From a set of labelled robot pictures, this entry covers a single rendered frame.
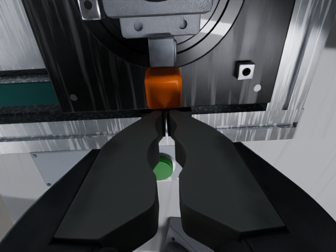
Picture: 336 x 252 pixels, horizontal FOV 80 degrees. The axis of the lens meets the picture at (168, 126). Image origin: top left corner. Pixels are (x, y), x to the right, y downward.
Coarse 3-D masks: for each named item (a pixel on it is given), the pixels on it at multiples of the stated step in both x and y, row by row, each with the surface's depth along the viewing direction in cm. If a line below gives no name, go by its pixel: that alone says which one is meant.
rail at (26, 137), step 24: (0, 120) 26; (24, 120) 25; (48, 120) 25; (72, 120) 25; (96, 120) 25; (120, 120) 25; (216, 120) 25; (240, 120) 25; (264, 120) 25; (288, 120) 26; (0, 144) 26; (24, 144) 27; (48, 144) 27; (72, 144) 27; (96, 144) 27; (168, 144) 27
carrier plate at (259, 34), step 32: (32, 0) 17; (64, 0) 17; (256, 0) 18; (288, 0) 18; (64, 32) 19; (256, 32) 19; (64, 64) 20; (96, 64) 20; (128, 64) 20; (192, 64) 21; (224, 64) 21; (256, 64) 21; (64, 96) 22; (96, 96) 22; (128, 96) 22; (192, 96) 22; (224, 96) 22; (256, 96) 23
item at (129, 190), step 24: (144, 120) 10; (120, 144) 9; (144, 144) 9; (96, 168) 8; (120, 168) 8; (144, 168) 8; (96, 192) 7; (120, 192) 7; (144, 192) 7; (72, 216) 6; (96, 216) 6; (120, 216) 6; (144, 216) 6; (72, 240) 5; (96, 240) 5; (120, 240) 6; (144, 240) 7
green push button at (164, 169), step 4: (160, 156) 28; (164, 156) 28; (160, 160) 27; (164, 160) 27; (168, 160) 28; (160, 164) 27; (164, 164) 27; (168, 164) 27; (172, 164) 29; (156, 168) 28; (160, 168) 28; (164, 168) 28; (168, 168) 28; (172, 168) 28; (156, 172) 28; (160, 172) 28; (164, 172) 28; (168, 172) 28; (156, 176) 29; (160, 176) 29; (164, 176) 29; (168, 176) 29
